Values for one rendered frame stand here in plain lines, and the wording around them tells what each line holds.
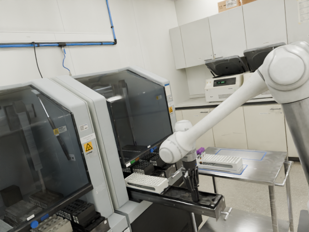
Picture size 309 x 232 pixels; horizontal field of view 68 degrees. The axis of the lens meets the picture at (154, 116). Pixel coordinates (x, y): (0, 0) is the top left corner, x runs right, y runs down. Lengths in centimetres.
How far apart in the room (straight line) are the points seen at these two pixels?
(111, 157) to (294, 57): 109
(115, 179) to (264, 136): 252
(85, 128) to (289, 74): 100
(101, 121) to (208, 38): 283
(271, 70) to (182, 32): 339
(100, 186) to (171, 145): 59
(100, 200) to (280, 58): 115
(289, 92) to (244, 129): 280
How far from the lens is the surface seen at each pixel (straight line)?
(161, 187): 145
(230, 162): 155
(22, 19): 255
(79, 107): 130
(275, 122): 346
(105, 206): 148
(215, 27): 385
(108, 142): 142
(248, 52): 359
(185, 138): 100
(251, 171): 157
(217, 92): 359
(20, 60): 243
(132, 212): 152
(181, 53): 411
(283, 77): 78
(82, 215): 137
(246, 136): 363
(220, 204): 133
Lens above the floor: 152
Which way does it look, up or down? 11 degrees down
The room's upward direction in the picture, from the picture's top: 11 degrees counter-clockwise
